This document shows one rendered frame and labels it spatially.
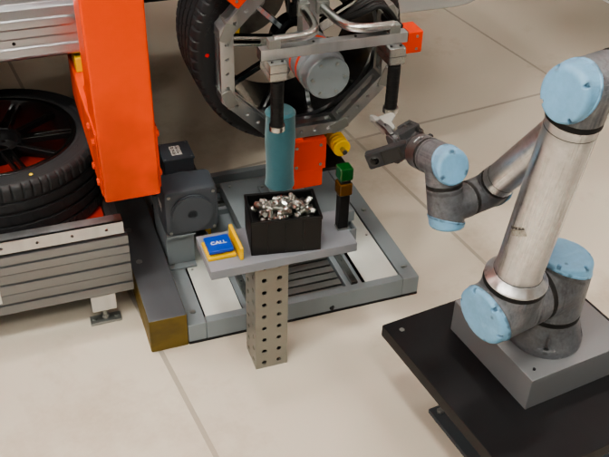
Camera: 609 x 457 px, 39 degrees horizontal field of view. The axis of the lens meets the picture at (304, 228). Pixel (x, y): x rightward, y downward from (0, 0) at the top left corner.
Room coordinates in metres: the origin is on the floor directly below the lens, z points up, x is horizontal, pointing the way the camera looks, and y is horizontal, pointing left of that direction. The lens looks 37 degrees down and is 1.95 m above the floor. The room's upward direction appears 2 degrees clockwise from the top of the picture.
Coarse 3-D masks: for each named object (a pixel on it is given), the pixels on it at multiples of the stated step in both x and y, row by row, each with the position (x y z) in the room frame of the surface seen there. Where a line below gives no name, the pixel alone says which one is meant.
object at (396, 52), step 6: (378, 48) 2.24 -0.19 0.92; (384, 48) 2.21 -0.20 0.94; (390, 48) 2.18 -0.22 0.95; (396, 48) 2.18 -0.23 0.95; (402, 48) 2.19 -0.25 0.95; (378, 54) 2.24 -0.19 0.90; (384, 54) 2.20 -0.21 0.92; (390, 54) 2.18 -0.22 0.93; (396, 54) 2.18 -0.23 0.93; (402, 54) 2.19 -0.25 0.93; (384, 60) 2.20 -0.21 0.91; (390, 60) 2.18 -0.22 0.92; (396, 60) 2.18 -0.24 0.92; (402, 60) 2.19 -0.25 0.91
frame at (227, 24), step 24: (264, 0) 2.28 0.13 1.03; (384, 0) 2.41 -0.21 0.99; (216, 24) 2.27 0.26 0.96; (240, 24) 2.26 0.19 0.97; (216, 48) 2.28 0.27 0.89; (216, 72) 2.29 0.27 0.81; (384, 72) 2.41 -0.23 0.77; (240, 96) 2.31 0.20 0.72; (360, 96) 2.39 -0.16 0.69; (264, 120) 2.28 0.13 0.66; (312, 120) 2.38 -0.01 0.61; (336, 120) 2.37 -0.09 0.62
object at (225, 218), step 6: (222, 204) 2.53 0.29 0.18; (222, 210) 2.51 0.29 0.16; (222, 216) 2.50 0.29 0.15; (228, 216) 2.50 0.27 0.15; (222, 222) 2.46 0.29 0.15; (228, 222) 2.46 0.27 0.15; (234, 222) 2.46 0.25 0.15; (348, 222) 2.46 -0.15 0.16; (210, 228) 2.39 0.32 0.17; (216, 228) 2.42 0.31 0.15; (222, 228) 2.42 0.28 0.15; (234, 228) 2.42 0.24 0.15; (348, 228) 2.44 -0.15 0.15; (354, 228) 2.42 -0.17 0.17; (204, 234) 2.39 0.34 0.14; (354, 234) 2.42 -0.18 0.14
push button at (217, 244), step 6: (222, 234) 1.95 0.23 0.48; (204, 240) 1.92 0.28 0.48; (210, 240) 1.92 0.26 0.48; (216, 240) 1.92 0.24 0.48; (222, 240) 1.92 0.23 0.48; (228, 240) 1.92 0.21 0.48; (210, 246) 1.89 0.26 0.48; (216, 246) 1.90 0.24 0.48; (222, 246) 1.90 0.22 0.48; (228, 246) 1.90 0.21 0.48; (210, 252) 1.87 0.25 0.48; (216, 252) 1.87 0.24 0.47; (222, 252) 1.88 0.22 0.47
